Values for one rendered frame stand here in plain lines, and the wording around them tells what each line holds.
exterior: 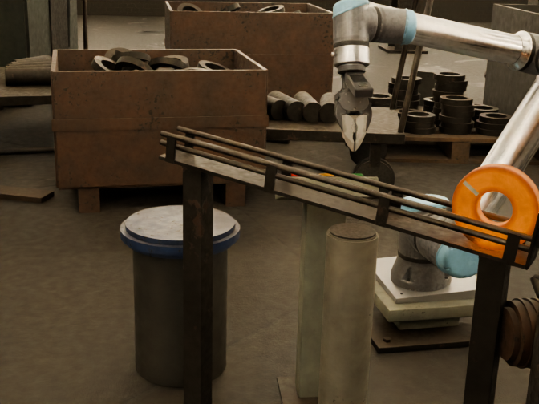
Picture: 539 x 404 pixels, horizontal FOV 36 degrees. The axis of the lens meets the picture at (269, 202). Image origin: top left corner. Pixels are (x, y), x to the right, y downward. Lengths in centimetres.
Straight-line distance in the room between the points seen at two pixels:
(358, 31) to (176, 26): 311
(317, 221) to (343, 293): 22
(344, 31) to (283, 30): 312
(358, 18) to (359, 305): 71
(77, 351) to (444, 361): 107
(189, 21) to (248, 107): 157
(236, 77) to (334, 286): 184
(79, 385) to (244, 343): 51
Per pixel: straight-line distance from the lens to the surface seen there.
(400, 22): 217
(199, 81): 361
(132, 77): 357
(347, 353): 200
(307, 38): 525
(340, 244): 189
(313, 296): 212
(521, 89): 494
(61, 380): 238
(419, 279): 259
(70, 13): 678
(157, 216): 229
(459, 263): 241
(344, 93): 208
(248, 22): 517
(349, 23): 211
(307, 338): 217
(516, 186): 153
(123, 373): 239
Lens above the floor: 116
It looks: 17 degrees down
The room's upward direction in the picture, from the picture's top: 2 degrees clockwise
